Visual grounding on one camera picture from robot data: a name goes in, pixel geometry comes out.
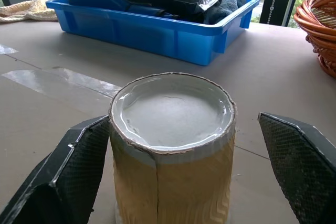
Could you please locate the cream knitted cloth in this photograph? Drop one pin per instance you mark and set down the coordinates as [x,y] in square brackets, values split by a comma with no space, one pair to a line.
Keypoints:
[29,9]

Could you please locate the blue plastic bin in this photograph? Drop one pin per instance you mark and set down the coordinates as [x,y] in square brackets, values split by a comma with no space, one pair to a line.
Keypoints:
[147,31]

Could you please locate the blue fleece towel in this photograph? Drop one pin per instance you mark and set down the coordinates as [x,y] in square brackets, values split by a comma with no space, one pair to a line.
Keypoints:
[225,3]

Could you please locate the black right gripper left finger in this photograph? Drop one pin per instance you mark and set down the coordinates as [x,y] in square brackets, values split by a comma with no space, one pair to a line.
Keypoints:
[65,176]

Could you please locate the orange wicker basket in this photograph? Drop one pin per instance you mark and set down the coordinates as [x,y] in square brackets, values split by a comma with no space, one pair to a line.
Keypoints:
[320,27]

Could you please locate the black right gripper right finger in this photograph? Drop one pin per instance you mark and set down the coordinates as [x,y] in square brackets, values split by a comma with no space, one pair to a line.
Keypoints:
[296,166]

